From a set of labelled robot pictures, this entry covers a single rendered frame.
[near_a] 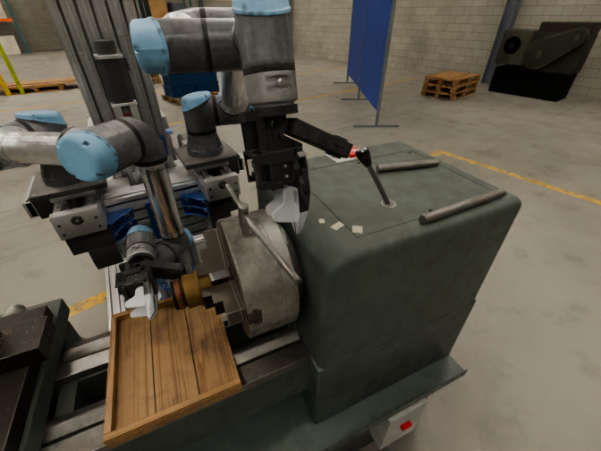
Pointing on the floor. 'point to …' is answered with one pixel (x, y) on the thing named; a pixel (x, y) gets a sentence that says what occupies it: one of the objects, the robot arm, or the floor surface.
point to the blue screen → (370, 50)
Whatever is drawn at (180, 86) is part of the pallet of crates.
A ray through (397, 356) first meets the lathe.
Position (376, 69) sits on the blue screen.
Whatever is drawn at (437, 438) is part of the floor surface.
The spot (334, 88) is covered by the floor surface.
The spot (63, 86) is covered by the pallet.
